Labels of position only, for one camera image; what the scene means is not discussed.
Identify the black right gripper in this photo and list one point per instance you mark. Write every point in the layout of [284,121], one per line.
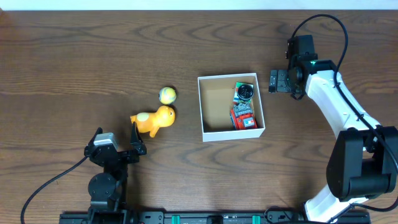
[278,81]

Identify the colourful puzzle cube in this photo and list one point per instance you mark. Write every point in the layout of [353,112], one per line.
[236,100]

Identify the red toy truck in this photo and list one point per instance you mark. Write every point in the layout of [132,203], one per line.
[242,117]

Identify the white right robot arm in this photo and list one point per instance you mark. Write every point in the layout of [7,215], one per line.
[363,163]

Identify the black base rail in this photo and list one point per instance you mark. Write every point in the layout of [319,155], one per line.
[214,217]

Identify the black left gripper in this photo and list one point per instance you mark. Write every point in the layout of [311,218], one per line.
[122,156]

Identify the black round lid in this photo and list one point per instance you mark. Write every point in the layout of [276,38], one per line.
[245,92]

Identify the yellow grey striped ball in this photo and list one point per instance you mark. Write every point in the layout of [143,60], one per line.
[167,95]

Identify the orange rubber animal toy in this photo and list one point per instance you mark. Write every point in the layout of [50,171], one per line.
[147,122]

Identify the white cardboard box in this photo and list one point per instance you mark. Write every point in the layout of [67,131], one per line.
[216,102]

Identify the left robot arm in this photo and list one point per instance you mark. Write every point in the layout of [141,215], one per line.
[108,188]

